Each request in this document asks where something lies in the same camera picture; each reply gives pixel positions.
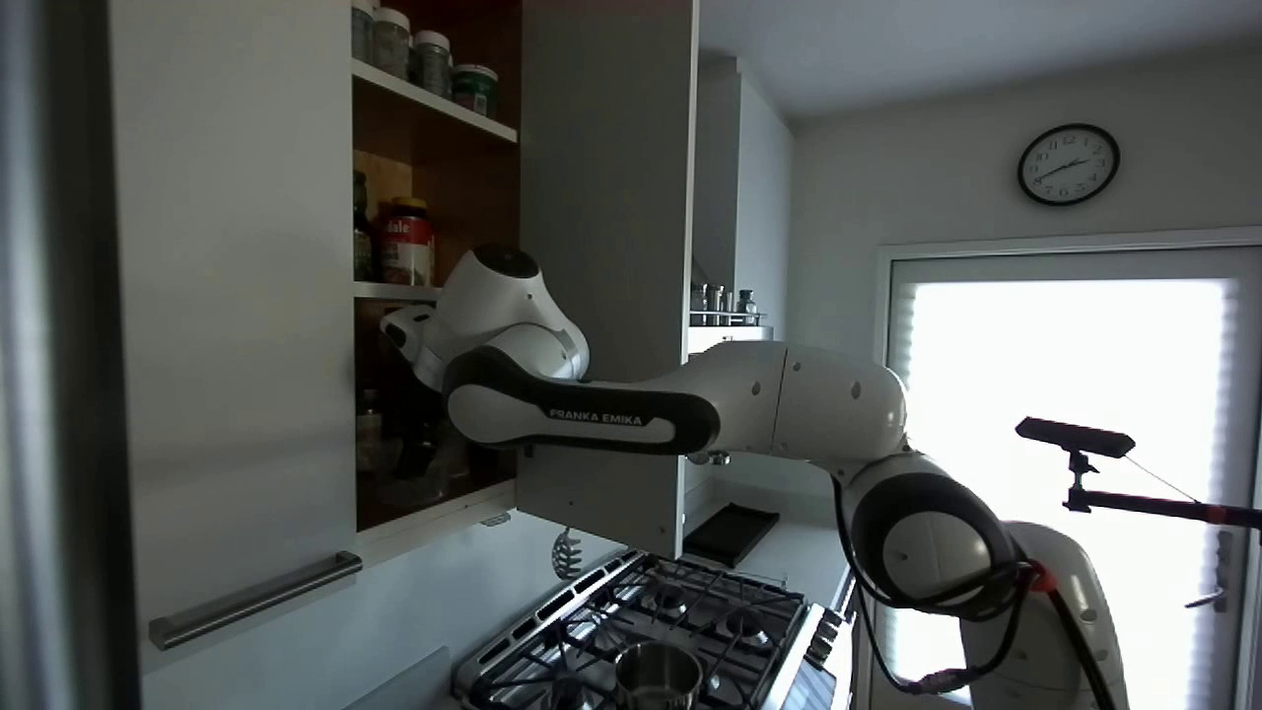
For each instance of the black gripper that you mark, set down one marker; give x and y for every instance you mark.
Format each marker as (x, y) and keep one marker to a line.
(418, 429)

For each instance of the bright window with blind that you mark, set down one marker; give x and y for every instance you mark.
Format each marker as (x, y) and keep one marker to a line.
(1049, 341)

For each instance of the dark slim bottle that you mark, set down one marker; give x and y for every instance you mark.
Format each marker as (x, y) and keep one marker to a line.
(361, 231)

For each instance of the white wall cabinet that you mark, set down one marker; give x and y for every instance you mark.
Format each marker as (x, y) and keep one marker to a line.
(761, 197)

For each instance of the steel saucepan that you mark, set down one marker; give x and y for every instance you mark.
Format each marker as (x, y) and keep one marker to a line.
(654, 676)

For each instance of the cupboard body with shelves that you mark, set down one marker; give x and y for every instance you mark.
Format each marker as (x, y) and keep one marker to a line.
(458, 159)

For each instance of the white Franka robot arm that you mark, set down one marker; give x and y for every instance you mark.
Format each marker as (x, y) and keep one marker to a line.
(790, 397)

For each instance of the red labelled jar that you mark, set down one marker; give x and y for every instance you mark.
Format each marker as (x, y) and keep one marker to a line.
(402, 243)

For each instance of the grey lidded jar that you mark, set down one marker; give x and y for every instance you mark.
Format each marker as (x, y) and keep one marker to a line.
(361, 24)
(431, 63)
(393, 41)

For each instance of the white cupboard door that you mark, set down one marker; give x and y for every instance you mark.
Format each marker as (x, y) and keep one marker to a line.
(238, 263)
(606, 159)

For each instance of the stainless steel gas stove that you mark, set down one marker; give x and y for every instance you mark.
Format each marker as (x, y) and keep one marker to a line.
(577, 646)

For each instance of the black camera on stand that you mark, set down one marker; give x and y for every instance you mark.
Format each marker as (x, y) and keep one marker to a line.
(1070, 434)

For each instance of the black rimmed wall clock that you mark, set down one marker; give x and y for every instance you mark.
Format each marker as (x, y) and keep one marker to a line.
(1066, 162)

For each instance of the black tray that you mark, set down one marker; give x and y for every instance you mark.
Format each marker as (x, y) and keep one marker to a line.
(732, 534)

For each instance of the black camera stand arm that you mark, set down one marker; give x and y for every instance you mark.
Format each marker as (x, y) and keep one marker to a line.
(1156, 504)

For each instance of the tan box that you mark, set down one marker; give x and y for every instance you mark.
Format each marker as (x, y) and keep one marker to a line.
(387, 178)

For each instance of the small pale jar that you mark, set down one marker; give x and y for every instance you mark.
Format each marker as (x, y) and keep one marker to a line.
(369, 442)

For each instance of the dark green lidded jar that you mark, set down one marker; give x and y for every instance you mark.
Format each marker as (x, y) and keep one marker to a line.
(473, 88)

